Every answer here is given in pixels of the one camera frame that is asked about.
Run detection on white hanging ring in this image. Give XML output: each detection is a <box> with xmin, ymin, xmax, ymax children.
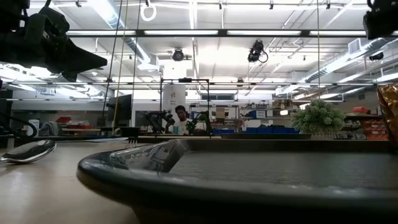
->
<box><xmin>139</xmin><ymin>2</ymin><xmax>157</xmax><ymax>22</ymax></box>

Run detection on yellow hanging cable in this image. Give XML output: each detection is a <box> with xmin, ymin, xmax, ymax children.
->
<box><xmin>112</xmin><ymin>0</ymin><xmax>129</xmax><ymax>131</ymax></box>

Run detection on dark grey tray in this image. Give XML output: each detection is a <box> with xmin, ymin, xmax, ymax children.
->
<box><xmin>76</xmin><ymin>138</ymin><xmax>398</xmax><ymax>224</ymax></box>

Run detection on blue storage bins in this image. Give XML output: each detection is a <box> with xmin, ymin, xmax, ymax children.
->
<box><xmin>213</xmin><ymin>125</ymin><xmax>300</xmax><ymax>135</ymax></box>

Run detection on red storage boxes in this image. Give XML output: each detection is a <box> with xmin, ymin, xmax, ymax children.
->
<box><xmin>360</xmin><ymin>106</ymin><xmax>389</xmax><ymax>141</ymax></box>

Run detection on black hanging overhead camera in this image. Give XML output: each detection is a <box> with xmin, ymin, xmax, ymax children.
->
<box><xmin>247</xmin><ymin>39</ymin><xmax>269</xmax><ymax>64</ymax></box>

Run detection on green potted plant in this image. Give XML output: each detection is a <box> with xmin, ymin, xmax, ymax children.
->
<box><xmin>291</xmin><ymin>98</ymin><xmax>346</xmax><ymax>140</ymax></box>

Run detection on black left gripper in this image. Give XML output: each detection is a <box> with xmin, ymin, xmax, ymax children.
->
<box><xmin>0</xmin><ymin>5</ymin><xmax>108</xmax><ymax>83</ymax></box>

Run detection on person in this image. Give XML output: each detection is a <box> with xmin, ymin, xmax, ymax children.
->
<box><xmin>165</xmin><ymin>105</ymin><xmax>195</xmax><ymax>136</ymax></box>

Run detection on black background rig frame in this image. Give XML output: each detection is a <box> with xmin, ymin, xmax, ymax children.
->
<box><xmin>159</xmin><ymin>77</ymin><xmax>211</xmax><ymax>138</ymax></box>

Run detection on black curved cable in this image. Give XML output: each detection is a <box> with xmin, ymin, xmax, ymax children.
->
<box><xmin>0</xmin><ymin>111</ymin><xmax>38</xmax><ymax>138</ymax></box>

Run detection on silver metal spoon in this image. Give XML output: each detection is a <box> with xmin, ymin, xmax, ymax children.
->
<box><xmin>0</xmin><ymin>139</ymin><xmax>57</xmax><ymax>165</ymax></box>

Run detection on white round pillar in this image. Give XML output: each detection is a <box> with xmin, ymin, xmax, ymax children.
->
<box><xmin>162</xmin><ymin>84</ymin><xmax>187</xmax><ymax>119</ymax></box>

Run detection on shiny gold bag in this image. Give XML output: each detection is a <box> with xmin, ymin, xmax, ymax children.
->
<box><xmin>376</xmin><ymin>83</ymin><xmax>398</xmax><ymax>144</ymax></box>

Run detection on round black ceiling fixture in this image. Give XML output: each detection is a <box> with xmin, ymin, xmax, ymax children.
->
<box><xmin>172</xmin><ymin>47</ymin><xmax>185</xmax><ymax>62</ymax></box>

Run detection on black computer monitor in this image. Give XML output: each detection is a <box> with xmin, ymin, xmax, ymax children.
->
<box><xmin>106</xmin><ymin>93</ymin><xmax>133</xmax><ymax>127</ymax></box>

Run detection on black hanging cable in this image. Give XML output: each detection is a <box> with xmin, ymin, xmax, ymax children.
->
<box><xmin>316</xmin><ymin>0</ymin><xmax>321</xmax><ymax>101</ymax></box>

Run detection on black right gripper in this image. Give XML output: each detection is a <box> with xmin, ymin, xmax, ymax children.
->
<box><xmin>363</xmin><ymin>0</ymin><xmax>398</xmax><ymax>40</ymax></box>

